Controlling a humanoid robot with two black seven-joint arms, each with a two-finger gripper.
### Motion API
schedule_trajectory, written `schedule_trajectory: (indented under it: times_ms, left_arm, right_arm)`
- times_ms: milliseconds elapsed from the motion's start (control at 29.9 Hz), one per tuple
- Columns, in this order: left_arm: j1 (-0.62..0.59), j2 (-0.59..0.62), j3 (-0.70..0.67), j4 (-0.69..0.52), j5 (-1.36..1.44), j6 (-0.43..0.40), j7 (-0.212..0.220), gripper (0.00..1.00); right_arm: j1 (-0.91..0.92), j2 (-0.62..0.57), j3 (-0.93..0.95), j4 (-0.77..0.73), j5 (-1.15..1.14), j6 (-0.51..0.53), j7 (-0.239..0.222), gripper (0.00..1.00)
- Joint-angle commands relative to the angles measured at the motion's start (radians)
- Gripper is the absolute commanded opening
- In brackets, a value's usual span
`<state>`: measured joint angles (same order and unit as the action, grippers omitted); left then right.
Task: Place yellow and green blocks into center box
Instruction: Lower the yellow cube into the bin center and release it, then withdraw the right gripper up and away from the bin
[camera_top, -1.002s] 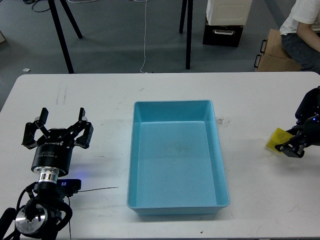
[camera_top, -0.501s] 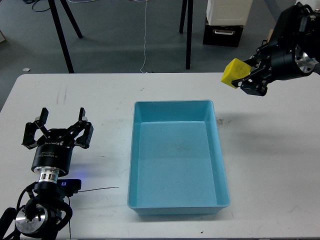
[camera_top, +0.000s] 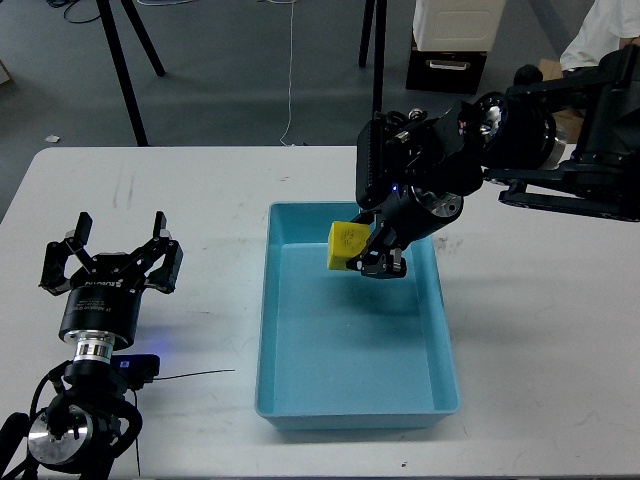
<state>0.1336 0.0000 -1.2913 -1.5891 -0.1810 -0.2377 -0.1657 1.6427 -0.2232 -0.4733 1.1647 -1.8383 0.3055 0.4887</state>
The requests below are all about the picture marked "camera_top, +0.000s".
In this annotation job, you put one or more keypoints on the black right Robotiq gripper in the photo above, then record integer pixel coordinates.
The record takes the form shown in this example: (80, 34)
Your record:
(407, 215)

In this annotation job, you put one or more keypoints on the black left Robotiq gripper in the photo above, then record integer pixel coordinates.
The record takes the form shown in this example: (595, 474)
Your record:
(105, 293)

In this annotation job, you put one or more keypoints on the yellow block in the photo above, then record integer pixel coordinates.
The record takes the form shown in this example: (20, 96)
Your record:
(345, 241)

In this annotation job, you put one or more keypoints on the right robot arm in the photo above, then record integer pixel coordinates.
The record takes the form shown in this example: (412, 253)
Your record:
(569, 145)

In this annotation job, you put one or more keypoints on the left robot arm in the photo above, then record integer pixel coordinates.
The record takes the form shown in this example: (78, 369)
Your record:
(79, 421)

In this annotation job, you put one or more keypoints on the white appliance box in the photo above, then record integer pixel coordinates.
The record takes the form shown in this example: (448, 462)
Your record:
(456, 26)

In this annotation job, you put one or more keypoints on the blue plastic bin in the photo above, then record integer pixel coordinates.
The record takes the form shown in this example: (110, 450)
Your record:
(342, 351)

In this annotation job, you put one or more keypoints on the dark wooden crate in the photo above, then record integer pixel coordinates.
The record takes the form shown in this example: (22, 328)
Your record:
(457, 72)

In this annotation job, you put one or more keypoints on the black tripod right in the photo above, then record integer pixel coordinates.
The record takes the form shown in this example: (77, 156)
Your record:
(373, 33)

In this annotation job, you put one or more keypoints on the seated person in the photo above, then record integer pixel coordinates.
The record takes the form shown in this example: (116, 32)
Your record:
(608, 26)

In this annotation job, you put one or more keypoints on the cardboard box with handles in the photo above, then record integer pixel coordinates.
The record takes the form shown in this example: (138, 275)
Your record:
(555, 67)

